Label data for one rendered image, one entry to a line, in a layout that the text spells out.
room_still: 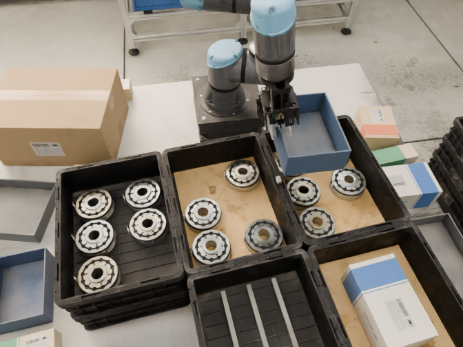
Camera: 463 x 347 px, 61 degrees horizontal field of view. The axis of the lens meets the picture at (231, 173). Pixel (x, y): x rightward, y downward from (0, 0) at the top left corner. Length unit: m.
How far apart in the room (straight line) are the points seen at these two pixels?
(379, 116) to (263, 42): 0.91
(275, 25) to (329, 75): 1.13
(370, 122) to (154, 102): 0.85
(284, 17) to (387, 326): 0.68
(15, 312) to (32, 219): 0.30
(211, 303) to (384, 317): 0.41
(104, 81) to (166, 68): 1.50
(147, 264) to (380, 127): 0.94
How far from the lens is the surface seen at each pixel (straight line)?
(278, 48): 0.72
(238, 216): 1.13
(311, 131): 1.03
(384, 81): 3.00
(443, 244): 1.40
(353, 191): 1.20
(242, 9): 0.80
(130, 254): 1.12
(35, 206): 1.45
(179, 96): 1.66
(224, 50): 1.33
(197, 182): 1.20
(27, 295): 1.31
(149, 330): 1.17
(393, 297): 1.01
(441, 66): 3.30
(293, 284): 1.06
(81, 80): 1.51
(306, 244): 1.00
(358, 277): 1.00
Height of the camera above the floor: 1.81
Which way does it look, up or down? 54 degrees down
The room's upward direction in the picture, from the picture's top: straight up
